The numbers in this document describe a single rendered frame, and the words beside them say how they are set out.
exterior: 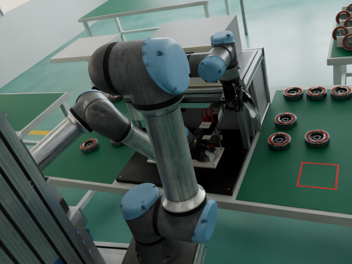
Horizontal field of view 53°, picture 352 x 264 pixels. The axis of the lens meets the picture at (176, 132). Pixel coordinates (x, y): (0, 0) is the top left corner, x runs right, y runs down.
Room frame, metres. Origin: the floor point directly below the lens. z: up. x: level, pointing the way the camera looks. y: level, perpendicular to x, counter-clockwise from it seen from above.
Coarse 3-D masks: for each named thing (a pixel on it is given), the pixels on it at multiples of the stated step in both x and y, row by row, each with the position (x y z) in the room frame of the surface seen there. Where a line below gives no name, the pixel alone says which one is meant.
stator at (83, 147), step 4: (88, 140) 1.95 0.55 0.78; (92, 140) 1.93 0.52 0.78; (96, 140) 1.92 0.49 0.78; (84, 144) 1.92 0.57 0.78; (88, 144) 1.92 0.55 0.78; (92, 144) 1.93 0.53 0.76; (96, 144) 1.88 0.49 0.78; (84, 148) 1.87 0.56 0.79; (88, 148) 1.86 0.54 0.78; (92, 148) 1.86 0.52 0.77; (96, 148) 1.87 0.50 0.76; (84, 152) 1.87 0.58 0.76; (88, 152) 1.85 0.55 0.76
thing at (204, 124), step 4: (208, 116) 1.61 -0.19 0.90; (216, 120) 1.55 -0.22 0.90; (200, 124) 1.52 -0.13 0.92; (204, 124) 1.51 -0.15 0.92; (208, 124) 1.50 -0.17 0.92; (212, 124) 1.50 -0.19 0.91; (216, 124) 1.53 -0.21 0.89; (204, 128) 1.48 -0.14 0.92; (208, 128) 1.46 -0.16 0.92; (212, 128) 1.49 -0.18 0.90; (216, 128) 1.54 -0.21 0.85; (208, 132) 1.46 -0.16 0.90; (212, 132) 1.48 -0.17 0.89; (216, 132) 1.55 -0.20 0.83; (204, 136) 1.47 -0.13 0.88; (208, 136) 1.46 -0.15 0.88
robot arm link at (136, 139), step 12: (96, 108) 1.10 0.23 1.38; (108, 108) 1.10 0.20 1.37; (96, 120) 1.07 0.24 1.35; (108, 120) 1.06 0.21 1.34; (120, 120) 1.07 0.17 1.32; (108, 132) 1.05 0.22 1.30; (120, 132) 1.05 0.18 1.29; (132, 132) 1.08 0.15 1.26; (144, 132) 1.13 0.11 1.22; (132, 144) 1.07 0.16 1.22; (144, 144) 1.08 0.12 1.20
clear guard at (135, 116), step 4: (132, 104) 1.68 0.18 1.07; (128, 108) 1.65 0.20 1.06; (132, 108) 1.64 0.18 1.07; (128, 112) 1.61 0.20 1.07; (132, 112) 1.60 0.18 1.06; (136, 112) 1.58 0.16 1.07; (128, 116) 1.57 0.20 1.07; (132, 116) 1.56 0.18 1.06; (136, 116) 1.54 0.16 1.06; (140, 116) 1.53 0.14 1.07; (132, 120) 1.52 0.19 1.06; (136, 120) 1.50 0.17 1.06; (140, 120) 1.49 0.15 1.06; (132, 124) 1.50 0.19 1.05; (136, 124) 1.49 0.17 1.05; (140, 124) 1.48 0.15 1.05; (144, 124) 1.47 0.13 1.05
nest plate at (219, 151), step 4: (216, 148) 1.47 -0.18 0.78; (220, 148) 1.46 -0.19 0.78; (216, 152) 1.44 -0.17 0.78; (220, 152) 1.43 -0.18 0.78; (220, 156) 1.40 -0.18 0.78; (192, 160) 1.44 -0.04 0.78; (196, 160) 1.43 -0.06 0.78; (216, 160) 1.38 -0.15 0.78; (196, 164) 1.39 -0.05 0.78; (200, 164) 1.39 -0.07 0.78; (204, 164) 1.38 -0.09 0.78; (208, 164) 1.37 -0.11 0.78; (212, 164) 1.36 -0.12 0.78; (216, 164) 1.35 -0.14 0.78
